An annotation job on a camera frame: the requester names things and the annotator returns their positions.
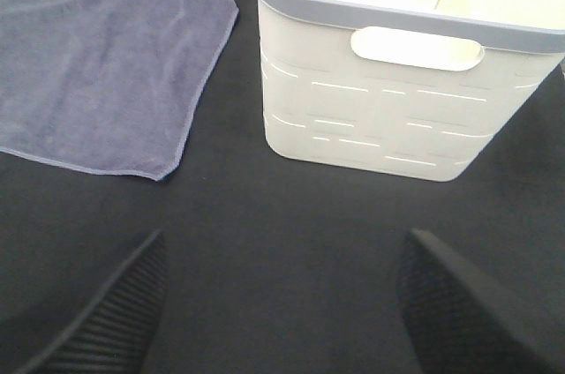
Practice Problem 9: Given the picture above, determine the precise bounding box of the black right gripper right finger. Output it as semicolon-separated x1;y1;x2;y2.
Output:
396;229;564;373

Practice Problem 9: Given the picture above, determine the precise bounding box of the white basket with grey rim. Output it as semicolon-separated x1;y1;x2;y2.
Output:
257;0;564;182

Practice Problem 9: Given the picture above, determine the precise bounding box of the grey microfibre towel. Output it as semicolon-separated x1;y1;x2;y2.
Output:
1;0;238;181

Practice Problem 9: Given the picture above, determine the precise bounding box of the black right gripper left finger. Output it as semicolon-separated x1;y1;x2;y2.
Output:
12;230;168;373

